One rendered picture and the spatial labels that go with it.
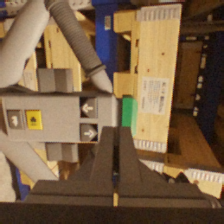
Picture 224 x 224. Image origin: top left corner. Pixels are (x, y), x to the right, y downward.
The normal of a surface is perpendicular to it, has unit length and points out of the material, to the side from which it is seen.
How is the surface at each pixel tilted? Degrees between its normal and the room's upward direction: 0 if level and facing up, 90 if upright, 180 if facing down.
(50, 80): 57
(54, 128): 74
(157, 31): 90
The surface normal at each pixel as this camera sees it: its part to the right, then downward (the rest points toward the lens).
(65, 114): -0.03, 0.28
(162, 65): -0.30, 0.28
